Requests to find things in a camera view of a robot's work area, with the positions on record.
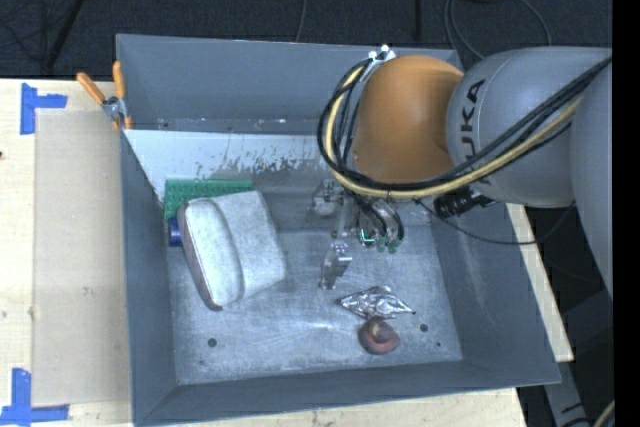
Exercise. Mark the small blue object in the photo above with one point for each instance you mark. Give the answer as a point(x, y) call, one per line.
point(174, 232)

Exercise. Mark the grey metal bin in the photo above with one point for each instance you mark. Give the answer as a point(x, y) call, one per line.
point(310, 350)

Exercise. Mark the pale flat board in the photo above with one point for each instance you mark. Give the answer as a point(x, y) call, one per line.
point(75, 240)

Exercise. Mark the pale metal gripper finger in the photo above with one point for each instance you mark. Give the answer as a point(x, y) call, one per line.
point(336, 265)
point(326, 201)

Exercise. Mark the crumpled silver foil packet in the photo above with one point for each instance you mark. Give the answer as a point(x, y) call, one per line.
point(375, 302)

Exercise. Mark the black cylinder on white bracket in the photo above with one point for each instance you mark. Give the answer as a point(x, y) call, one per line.
point(460, 204)

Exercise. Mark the red-brown toy food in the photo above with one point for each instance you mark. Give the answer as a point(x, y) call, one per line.
point(378, 337)

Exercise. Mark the dark green flat block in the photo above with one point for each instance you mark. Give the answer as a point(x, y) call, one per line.
point(200, 191)

